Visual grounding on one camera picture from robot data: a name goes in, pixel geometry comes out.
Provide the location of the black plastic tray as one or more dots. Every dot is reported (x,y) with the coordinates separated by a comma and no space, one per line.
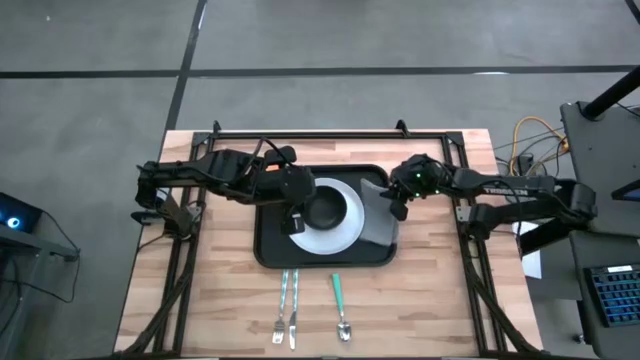
(275,250)

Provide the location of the black pole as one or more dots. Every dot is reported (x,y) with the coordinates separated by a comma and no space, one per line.
(615,92)

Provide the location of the black device with blue light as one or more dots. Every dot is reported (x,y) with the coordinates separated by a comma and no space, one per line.
(20,212)

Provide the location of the white paper sheet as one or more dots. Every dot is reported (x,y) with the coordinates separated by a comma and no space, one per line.
(532,262)

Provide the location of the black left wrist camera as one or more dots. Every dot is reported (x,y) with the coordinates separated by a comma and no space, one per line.
(281,156)

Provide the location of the grey cloth napkin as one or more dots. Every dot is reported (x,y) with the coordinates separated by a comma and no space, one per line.
(380,225)

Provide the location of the grey side desk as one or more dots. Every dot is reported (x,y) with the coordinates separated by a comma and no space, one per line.
(600,150)

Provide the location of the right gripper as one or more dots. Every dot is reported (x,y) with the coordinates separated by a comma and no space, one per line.
(425,182)

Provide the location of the black bowl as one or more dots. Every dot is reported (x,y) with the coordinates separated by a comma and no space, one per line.
(327,207)

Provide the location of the keyboard with blue backlight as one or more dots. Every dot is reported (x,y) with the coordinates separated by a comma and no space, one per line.
(617,295)

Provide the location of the white round plate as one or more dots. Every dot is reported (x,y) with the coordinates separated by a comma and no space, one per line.
(325,242)

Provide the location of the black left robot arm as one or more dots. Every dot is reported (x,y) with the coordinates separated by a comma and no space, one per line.
(200,170)

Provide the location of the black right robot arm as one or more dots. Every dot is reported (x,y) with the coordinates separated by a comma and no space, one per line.
(510,190)

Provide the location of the black metal table frame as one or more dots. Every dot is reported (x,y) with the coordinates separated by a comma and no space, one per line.
(325,135)

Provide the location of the black power adapter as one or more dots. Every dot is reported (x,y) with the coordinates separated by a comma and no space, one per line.
(525,162)

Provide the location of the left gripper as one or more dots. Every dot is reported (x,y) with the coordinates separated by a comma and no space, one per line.
(292,185)

